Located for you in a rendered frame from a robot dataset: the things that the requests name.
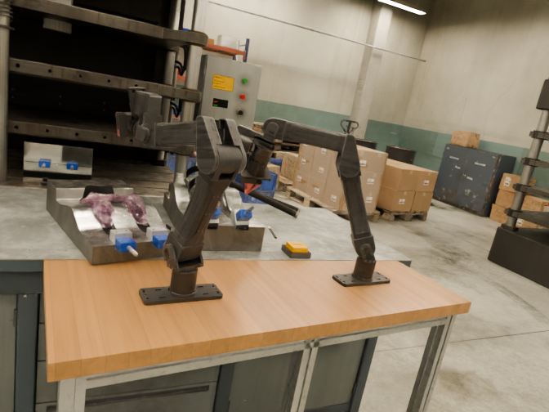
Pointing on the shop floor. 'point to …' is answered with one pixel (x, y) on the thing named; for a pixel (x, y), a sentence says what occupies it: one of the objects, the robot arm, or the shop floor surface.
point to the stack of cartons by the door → (505, 198)
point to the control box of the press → (228, 90)
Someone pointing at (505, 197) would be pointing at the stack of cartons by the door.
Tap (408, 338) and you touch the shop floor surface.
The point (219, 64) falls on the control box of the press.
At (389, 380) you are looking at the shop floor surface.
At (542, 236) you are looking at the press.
